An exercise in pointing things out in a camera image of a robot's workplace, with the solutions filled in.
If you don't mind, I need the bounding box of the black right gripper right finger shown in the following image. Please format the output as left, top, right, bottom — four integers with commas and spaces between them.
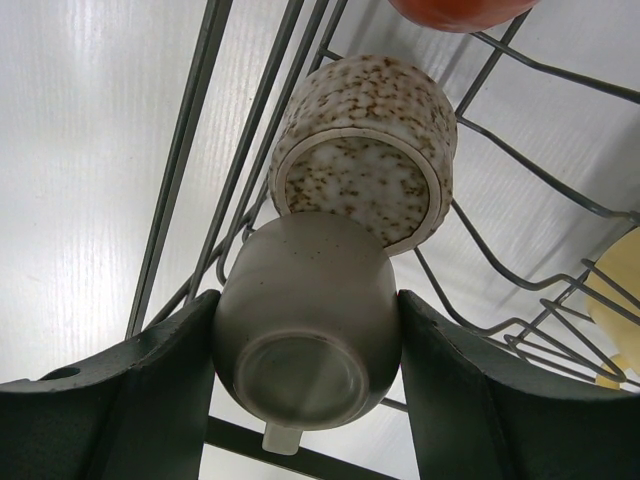
398, 290, 639, 479

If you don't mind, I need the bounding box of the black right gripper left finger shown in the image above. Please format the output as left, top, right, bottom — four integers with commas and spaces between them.
1, 290, 220, 479

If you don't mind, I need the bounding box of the grey wire dish rack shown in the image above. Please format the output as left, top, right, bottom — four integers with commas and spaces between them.
124, 0, 640, 480

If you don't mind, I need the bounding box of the yellow ceramic mug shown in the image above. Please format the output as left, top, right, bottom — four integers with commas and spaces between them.
585, 228, 639, 375

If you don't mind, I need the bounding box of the grey-brown stoneware cup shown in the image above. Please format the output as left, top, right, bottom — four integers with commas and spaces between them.
212, 212, 401, 456

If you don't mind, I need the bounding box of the fluted beige small cup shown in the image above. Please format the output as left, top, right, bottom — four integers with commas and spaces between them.
268, 55, 458, 256

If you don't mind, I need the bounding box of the small orange cup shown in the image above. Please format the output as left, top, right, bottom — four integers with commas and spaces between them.
390, 0, 538, 33

